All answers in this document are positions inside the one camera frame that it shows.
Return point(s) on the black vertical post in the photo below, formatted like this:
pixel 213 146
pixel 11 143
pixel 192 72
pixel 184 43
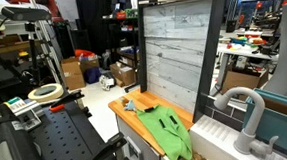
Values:
pixel 141 50
pixel 212 52

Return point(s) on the cardboard box under table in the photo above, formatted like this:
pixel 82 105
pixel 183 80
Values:
pixel 240 80

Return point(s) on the black storage shelf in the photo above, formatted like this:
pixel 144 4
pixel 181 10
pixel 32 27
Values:
pixel 127 41

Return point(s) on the wooden countertop cabinet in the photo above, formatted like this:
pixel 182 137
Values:
pixel 138 150

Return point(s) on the white sink basin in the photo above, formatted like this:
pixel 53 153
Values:
pixel 210 136

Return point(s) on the grey tap faucet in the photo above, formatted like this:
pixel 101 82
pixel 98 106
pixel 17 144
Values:
pixel 253 123

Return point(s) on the white labelled control box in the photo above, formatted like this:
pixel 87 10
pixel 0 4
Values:
pixel 23 109

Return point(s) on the teal box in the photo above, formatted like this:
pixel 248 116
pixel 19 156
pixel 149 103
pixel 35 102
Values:
pixel 280 131

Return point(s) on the open cardboard box with label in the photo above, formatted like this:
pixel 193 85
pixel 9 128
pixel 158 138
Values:
pixel 124 74

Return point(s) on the roll of masking tape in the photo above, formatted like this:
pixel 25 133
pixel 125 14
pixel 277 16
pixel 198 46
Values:
pixel 34 95

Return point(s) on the white table with toys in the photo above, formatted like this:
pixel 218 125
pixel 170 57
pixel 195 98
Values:
pixel 245 52

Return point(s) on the wooden countertop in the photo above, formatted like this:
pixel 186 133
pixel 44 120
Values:
pixel 143 99

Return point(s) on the black box device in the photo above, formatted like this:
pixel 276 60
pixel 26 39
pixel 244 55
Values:
pixel 16 154

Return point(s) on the small blue brown plush toy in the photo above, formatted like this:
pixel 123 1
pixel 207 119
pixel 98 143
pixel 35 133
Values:
pixel 130 106

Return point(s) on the grey wood-look back panel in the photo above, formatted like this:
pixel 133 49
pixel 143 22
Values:
pixel 175 54

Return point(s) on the dark blue bag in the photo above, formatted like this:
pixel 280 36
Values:
pixel 92 75

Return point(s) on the green cloth with black patches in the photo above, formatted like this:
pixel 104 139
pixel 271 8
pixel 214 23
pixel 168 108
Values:
pixel 166 132

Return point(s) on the tall cardboard box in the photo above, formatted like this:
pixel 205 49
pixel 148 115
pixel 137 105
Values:
pixel 72 74

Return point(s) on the black perforated workbench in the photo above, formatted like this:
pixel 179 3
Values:
pixel 63 138

